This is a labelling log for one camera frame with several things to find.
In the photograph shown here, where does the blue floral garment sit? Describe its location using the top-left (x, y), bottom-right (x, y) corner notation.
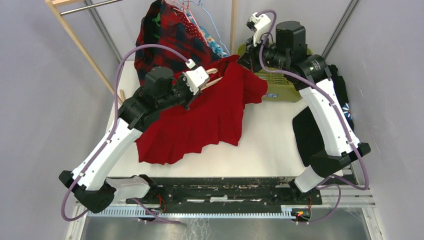
top-left (199, 26), bottom-right (229, 58)

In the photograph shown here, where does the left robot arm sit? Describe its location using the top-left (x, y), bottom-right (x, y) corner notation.
top-left (59, 66), bottom-right (210, 214)

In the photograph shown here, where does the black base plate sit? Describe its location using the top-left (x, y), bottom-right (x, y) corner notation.
top-left (138, 176), bottom-right (323, 214)

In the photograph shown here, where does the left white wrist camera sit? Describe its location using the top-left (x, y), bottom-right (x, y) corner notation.
top-left (182, 58), bottom-right (210, 96)

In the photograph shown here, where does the red polka dot garment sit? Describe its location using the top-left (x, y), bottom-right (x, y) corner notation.
top-left (180, 13), bottom-right (208, 46)

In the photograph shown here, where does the black garment with flower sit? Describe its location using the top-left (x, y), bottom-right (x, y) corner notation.
top-left (292, 64), bottom-right (354, 167)

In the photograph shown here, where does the red pleated skirt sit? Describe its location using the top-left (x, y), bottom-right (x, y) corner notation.
top-left (135, 54), bottom-right (268, 165)

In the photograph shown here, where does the blue wire hanger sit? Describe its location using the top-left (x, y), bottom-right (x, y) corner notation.
top-left (189, 0), bottom-right (230, 55)

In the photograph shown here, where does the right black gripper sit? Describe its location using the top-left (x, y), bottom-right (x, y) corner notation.
top-left (237, 31), bottom-right (290, 74)

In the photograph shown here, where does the green plastic basket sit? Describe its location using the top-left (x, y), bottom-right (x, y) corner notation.
top-left (236, 43), bottom-right (316, 104)

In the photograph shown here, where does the green hanger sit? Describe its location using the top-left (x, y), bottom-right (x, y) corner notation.
top-left (151, 13), bottom-right (161, 39)

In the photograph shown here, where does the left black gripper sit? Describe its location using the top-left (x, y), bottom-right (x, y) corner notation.
top-left (157, 71), bottom-right (203, 111)

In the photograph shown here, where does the pink hanger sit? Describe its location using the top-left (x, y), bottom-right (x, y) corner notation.
top-left (168, 0), bottom-right (201, 27)

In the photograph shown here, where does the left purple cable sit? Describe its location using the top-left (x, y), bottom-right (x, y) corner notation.
top-left (60, 43), bottom-right (197, 223)

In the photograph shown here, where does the red plaid shirt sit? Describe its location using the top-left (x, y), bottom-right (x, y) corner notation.
top-left (134, 0), bottom-right (221, 86)

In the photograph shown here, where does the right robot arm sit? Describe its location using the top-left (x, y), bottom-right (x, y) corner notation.
top-left (239, 15), bottom-right (371, 204)

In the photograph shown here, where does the wooden hanger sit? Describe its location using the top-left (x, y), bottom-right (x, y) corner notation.
top-left (200, 68), bottom-right (223, 91)

